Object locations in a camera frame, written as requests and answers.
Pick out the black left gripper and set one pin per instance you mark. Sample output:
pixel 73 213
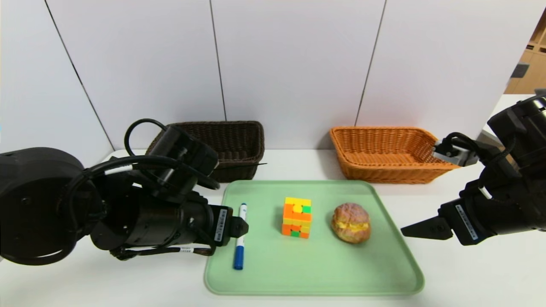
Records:
pixel 222 224

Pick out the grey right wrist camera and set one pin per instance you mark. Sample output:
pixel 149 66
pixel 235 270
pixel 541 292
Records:
pixel 452 155

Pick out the dark brown wicker basket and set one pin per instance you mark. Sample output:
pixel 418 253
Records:
pixel 239 145

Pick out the cream puff pastry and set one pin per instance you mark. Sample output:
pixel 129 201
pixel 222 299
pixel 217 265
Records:
pixel 350 224

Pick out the white marker with blue cap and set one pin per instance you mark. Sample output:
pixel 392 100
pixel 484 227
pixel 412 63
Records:
pixel 239 256

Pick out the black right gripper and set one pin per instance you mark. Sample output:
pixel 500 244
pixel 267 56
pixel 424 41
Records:
pixel 460 222

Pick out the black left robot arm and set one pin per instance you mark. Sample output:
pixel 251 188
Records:
pixel 38 204

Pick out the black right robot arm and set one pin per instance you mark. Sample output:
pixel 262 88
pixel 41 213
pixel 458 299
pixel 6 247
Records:
pixel 520 136

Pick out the white side table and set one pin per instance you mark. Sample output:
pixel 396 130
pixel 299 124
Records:
pixel 507 106

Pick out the light green plastic tray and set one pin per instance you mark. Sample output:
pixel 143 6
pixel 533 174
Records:
pixel 298 264

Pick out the orange wicker basket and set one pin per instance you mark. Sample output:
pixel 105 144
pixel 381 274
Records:
pixel 384 170

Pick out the colourful puzzle cube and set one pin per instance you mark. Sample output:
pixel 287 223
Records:
pixel 297 217

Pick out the wooden shelf unit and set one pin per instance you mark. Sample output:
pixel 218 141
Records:
pixel 533 72

